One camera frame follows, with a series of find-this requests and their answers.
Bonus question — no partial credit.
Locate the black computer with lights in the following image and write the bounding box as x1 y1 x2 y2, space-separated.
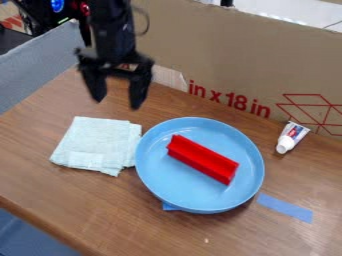
11 0 94 61

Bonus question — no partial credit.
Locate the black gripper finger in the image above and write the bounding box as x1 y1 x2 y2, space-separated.
129 72 153 110
81 68 107 102

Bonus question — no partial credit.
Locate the red plastic block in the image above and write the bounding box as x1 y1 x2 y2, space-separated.
168 135 240 185

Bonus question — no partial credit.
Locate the white toothpaste tube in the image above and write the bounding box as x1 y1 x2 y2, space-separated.
276 121 310 154

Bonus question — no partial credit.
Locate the blue tape under plate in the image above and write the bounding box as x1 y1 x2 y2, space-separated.
162 201 182 211

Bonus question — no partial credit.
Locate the cardboard box wall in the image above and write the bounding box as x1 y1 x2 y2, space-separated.
131 0 342 139

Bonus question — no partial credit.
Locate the blue plate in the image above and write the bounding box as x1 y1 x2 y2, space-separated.
135 117 265 214

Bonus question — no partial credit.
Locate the light blue folded cloth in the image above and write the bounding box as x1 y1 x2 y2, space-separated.
50 116 142 177

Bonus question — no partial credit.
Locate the blue tape strip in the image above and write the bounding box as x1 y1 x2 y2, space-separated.
257 193 313 223

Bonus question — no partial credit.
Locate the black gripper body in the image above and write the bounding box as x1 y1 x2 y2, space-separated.
74 13 157 79

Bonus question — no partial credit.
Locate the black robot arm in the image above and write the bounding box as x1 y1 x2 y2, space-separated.
75 0 154 110

